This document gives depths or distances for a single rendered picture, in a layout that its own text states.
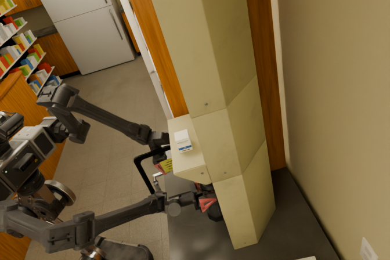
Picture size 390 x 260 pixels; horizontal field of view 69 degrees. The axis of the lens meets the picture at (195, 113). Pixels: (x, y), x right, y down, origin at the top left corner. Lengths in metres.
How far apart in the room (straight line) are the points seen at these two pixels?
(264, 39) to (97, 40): 5.00
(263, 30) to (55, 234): 1.02
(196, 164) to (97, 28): 5.10
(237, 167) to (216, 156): 0.10
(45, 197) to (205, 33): 1.25
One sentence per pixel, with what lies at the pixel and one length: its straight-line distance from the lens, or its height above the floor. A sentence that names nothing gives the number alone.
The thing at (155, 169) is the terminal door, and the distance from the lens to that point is 1.36.
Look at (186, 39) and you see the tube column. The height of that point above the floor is 1.95.
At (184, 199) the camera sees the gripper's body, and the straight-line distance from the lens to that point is 1.30.
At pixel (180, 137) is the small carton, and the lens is 1.01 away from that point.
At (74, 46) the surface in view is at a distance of 6.11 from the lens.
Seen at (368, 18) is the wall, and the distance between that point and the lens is 0.73.
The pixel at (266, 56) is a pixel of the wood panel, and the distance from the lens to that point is 1.23.
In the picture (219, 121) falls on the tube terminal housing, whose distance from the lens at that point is 0.86.
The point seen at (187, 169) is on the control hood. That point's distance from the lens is 0.98.
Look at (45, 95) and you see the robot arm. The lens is 1.27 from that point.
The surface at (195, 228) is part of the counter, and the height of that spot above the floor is 0.94.
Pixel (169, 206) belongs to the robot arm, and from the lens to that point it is 1.23.
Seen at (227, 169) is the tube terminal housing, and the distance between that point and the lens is 1.01.
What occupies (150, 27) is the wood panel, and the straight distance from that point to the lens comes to 1.10.
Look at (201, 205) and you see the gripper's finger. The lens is 1.27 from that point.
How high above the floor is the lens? 2.20
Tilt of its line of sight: 35 degrees down
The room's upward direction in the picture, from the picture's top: 18 degrees counter-clockwise
